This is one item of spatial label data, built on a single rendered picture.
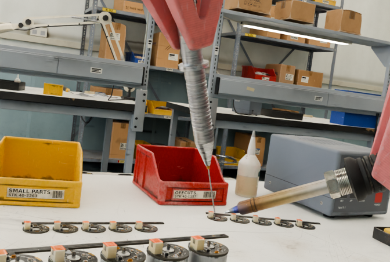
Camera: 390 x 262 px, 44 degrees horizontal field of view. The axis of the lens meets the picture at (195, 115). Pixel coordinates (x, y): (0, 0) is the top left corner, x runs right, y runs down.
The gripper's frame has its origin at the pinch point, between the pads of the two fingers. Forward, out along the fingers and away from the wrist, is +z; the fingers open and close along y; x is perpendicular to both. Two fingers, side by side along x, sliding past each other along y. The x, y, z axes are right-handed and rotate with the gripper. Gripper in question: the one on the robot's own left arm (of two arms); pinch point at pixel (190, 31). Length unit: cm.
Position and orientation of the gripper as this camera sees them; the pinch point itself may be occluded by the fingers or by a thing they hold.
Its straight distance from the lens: 24.8
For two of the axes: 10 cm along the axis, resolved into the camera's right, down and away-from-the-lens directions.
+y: -6.7, -1.4, 7.3
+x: -7.3, 3.2, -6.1
